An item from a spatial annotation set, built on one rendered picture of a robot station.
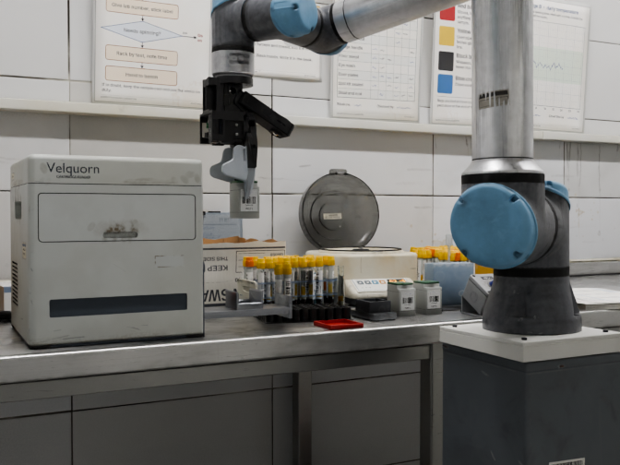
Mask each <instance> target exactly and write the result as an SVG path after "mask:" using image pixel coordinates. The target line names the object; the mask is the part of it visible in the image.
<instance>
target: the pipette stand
mask: <svg viewBox="0 0 620 465"><path fill-rule="evenodd" d="M470 275H473V263H470V262H450V263H447V262H440V263H424V280H435V281H439V287H442V311H443V310H456V309H461V295H462V294H463V293H464V290H465V288H466V285H467V282H468V280H469V277H470Z"/></svg>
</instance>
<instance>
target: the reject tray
mask: <svg viewBox="0 0 620 465"><path fill-rule="evenodd" d="M314 326H317V327H321V328H326V329H329V330H336V329H348V328H363V327H364V323H360V322H356V321H352V320H349V319H333V320H320V321H314Z"/></svg>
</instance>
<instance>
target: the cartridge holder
mask: <svg viewBox="0 0 620 465"><path fill-rule="evenodd" d="M351 316H358V317H361V318H365V319H370V321H379V320H386V319H387V320H395V319H397V313H394V312H391V301H389V300H384V299H378V298H369V299H355V309H351Z"/></svg>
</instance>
